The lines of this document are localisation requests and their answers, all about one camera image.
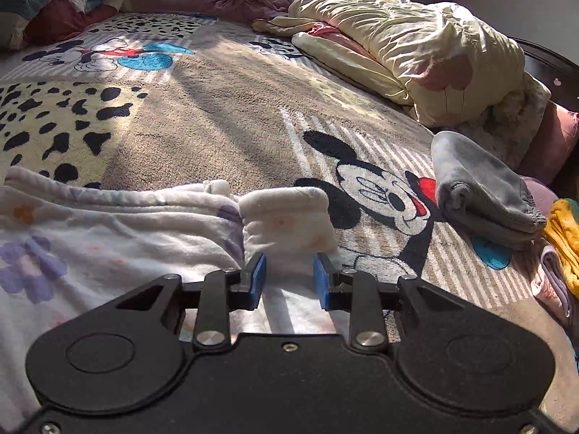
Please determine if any white floral fleece garment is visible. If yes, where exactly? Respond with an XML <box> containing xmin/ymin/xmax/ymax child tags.
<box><xmin>1</xmin><ymin>167</ymin><xmax>348</xmax><ymax>431</ymax></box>

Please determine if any blue and red clothes heap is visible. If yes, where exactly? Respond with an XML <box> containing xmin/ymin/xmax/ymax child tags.
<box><xmin>1</xmin><ymin>0</ymin><xmax>123</xmax><ymax>51</ymax></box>

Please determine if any folded grey fleece garment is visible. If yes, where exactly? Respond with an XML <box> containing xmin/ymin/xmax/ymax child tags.
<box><xmin>431</xmin><ymin>130</ymin><xmax>546</xmax><ymax>250</ymax></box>

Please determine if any pink white folded garment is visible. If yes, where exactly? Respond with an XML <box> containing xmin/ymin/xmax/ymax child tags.
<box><xmin>531</xmin><ymin>239</ymin><xmax>578</xmax><ymax>331</ymax></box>

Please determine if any Mickey Mouse patterned blanket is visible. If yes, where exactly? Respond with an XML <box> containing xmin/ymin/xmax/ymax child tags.
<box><xmin>1</xmin><ymin>14</ymin><xmax>578</xmax><ymax>431</ymax></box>

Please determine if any yellow folded garment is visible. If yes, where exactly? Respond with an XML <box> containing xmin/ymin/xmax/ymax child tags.
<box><xmin>544</xmin><ymin>199</ymin><xmax>579</xmax><ymax>298</ymax></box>

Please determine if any pink pillow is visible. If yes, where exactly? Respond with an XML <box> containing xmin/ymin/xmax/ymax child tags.
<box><xmin>516</xmin><ymin>101</ymin><xmax>578</xmax><ymax>185</ymax></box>

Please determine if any cream yellow quilt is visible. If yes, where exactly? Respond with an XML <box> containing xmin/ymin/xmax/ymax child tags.
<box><xmin>251</xmin><ymin>0</ymin><xmax>554</xmax><ymax>169</ymax></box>

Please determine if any dark wooden headboard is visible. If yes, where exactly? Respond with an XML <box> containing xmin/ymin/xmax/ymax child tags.
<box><xmin>515</xmin><ymin>38</ymin><xmax>579</xmax><ymax>113</ymax></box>

